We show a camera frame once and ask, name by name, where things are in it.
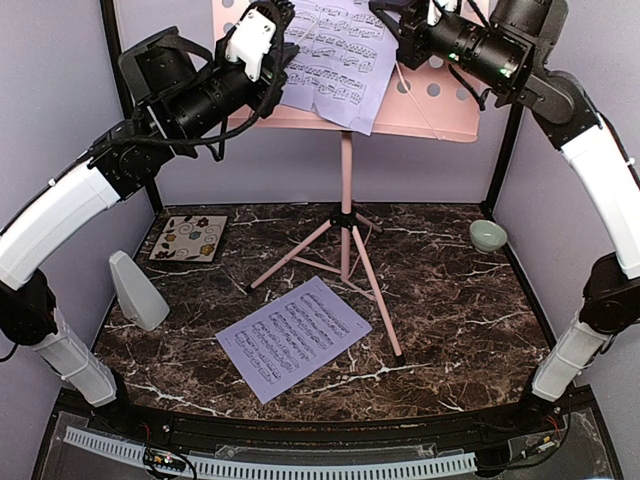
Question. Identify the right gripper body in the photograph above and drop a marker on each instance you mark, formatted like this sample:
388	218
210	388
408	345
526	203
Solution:
487	53

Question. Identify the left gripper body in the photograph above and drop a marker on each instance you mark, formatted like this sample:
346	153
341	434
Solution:
198	108

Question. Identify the pink folding music stand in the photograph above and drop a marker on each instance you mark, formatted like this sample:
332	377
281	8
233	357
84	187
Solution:
420	151

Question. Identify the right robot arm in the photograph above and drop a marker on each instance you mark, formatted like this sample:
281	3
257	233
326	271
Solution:
508	52

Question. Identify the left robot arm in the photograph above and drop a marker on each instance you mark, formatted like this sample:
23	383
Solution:
116	166

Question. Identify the floral patterned tile coaster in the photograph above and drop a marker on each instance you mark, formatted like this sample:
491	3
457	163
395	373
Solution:
189	238

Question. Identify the pale green ceramic bowl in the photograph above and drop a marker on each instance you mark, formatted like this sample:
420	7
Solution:
487	236

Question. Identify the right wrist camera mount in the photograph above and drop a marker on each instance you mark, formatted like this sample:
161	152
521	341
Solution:
437	8

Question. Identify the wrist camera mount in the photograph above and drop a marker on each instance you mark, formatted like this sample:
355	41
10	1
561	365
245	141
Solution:
437	8
250	42

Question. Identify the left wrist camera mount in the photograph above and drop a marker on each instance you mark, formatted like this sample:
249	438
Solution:
250	42

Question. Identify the black front rail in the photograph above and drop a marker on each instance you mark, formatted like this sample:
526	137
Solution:
195	431

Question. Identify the grey slotted cable duct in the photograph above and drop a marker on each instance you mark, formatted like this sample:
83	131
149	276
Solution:
234	462

